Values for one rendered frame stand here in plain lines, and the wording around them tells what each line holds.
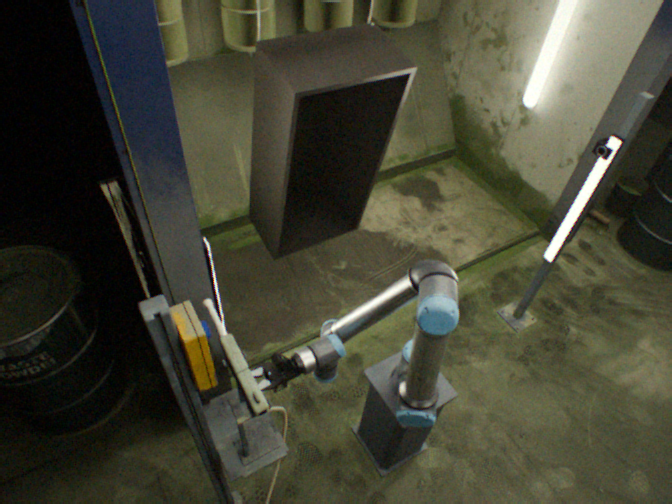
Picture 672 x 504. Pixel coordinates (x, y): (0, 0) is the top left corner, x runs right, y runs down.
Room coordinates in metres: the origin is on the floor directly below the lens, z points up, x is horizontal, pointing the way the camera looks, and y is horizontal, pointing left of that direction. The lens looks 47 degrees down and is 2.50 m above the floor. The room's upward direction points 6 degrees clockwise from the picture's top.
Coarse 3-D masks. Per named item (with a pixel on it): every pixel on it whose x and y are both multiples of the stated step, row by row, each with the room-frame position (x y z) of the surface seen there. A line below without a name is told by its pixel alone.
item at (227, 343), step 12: (204, 300) 0.99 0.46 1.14; (216, 324) 0.90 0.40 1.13; (228, 336) 0.85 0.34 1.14; (228, 348) 0.80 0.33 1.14; (228, 360) 0.77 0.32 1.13; (240, 360) 0.76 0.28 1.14; (240, 372) 0.72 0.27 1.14; (240, 384) 0.69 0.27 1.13; (252, 384) 0.68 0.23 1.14; (252, 396) 0.64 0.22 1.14; (252, 408) 0.61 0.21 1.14; (264, 408) 0.61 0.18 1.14
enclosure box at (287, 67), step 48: (288, 48) 1.91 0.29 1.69; (336, 48) 1.99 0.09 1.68; (384, 48) 2.07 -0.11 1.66; (288, 96) 1.68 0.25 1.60; (336, 96) 2.25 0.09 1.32; (384, 96) 2.14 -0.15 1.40; (288, 144) 1.68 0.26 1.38; (336, 144) 2.36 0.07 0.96; (384, 144) 2.09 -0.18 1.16; (288, 192) 2.24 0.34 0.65; (336, 192) 2.40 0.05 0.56; (288, 240) 1.99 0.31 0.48
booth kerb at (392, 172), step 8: (440, 152) 3.61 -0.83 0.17; (448, 152) 3.67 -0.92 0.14; (416, 160) 3.45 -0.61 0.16; (424, 160) 3.51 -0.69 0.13; (432, 160) 3.56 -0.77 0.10; (440, 160) 3.62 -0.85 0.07; (392, 168) 3.30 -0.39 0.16; (400, 168) 3.35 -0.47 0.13; (408, 168) 3.40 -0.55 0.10; (416, 168) 3.46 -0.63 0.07; (384, 176) 3.26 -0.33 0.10; (392, 176) 3.30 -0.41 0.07; (240, 216) 2.50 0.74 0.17; (248, 216) 2.53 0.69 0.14; (216, 224) 2.39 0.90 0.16; (224, 224) 2.43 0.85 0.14; (232, 224) 2.46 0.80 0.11; (240, 224) 2.49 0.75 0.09; (248, 224) 2.53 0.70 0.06; (200, 232) 2.32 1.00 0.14; (208, 232) 2.35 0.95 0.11; (216, 232) 2.38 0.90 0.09; (224, 232) 2.42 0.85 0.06
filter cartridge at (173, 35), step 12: (156, 0) 2.54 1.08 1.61; (168, 0) 2.58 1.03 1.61; (180, 0) 2.70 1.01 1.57; (168, 12) 2.57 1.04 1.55; (180, 12) 2.67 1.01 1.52; (168, 24) 2.57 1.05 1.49; (180, 24) 2.65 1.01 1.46; (168, 36) 2.56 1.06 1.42; (180, 36) 2.63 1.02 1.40; (168, 48) 2.55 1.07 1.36; (180, 48) 2.62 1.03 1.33; (168, 60) 2.55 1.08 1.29; (180, 60) 2.59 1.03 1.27
